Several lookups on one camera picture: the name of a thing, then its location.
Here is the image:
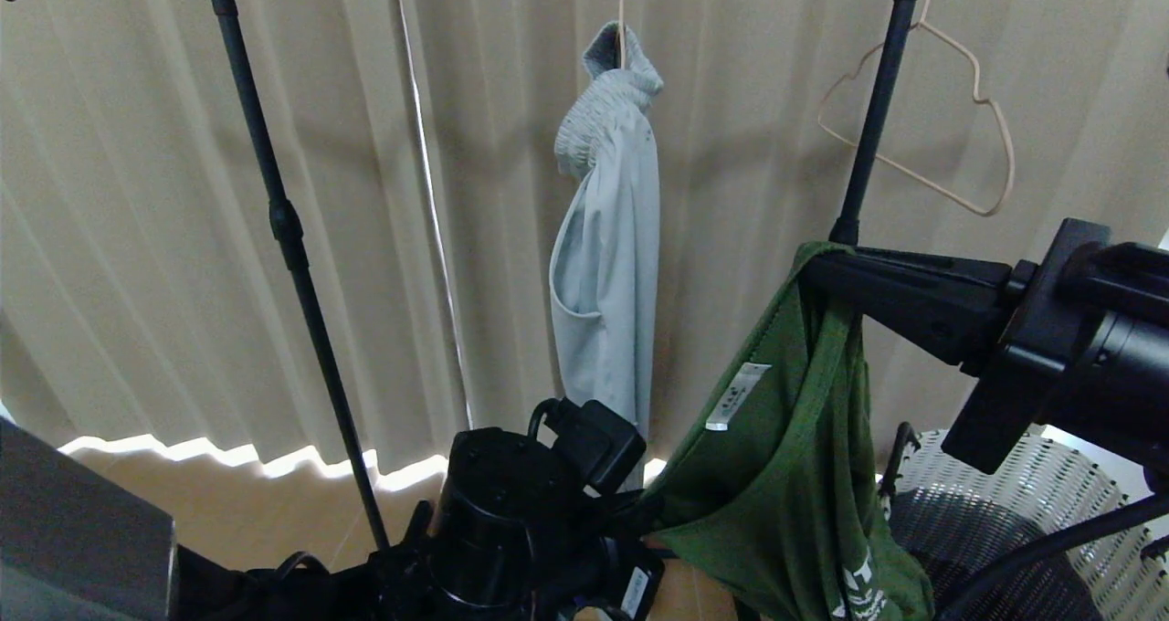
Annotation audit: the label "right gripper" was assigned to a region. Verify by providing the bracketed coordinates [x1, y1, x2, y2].
[943, 219, 1169, 474]

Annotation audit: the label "white laundry basket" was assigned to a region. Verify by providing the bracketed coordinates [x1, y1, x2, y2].
[877, 423, 1169, 621]

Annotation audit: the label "pale grey shorts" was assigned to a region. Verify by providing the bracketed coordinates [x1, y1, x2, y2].
[550, 21, 665, 489]

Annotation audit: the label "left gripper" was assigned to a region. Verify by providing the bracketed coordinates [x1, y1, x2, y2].
[566, 493, 666, 621]

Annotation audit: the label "green garment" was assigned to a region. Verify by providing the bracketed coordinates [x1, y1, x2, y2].
[644, 242, 937, 621]

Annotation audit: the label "beige curtain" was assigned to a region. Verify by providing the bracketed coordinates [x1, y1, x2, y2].
[0, 0, 1169, 494]

